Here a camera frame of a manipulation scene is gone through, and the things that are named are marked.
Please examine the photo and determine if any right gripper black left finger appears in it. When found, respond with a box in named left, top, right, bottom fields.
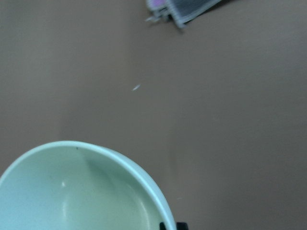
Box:
left=159, top=222, right=166, bottom=230

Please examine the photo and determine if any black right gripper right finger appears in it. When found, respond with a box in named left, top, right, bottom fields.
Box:
left=176, top=222, right=189, bottom=230

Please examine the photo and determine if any pale green bowl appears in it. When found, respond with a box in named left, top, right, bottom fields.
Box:
left=0, top=141, right=176, bottom=230

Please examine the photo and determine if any grey folded cloth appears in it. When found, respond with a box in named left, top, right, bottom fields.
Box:
left=146, top=0, right=221, bottom=29

